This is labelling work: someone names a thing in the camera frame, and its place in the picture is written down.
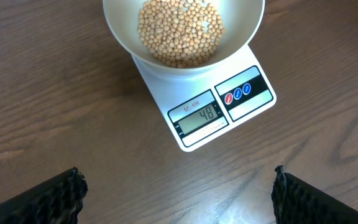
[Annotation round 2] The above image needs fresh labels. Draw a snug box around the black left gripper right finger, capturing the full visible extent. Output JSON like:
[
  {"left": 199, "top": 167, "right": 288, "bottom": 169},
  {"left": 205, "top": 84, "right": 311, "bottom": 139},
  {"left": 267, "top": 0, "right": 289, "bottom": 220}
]
[{"left": 271, "top": 166, "right": 358, "bottom": 224}]

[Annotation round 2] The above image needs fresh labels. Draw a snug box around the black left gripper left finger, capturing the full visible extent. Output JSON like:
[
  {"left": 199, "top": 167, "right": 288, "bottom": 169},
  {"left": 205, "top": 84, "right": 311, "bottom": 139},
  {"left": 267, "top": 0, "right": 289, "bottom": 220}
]
[{"left": 0, "top": 167, "right": 88, "bottom": 224}]

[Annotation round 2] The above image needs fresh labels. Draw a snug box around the white digital kitchen scale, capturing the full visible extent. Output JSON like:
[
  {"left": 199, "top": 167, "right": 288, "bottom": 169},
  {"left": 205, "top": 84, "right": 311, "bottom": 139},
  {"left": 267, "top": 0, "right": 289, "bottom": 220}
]
[{"left": 134, "top": 45, "right": 277, "bottom": 152}]

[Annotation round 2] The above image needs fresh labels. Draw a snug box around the cream bowl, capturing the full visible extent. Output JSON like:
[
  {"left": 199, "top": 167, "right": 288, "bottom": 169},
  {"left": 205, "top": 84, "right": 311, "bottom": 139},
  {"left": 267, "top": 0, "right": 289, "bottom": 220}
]
[{"left": 103, "top": 0, "right": 265, "bottom": 70}]

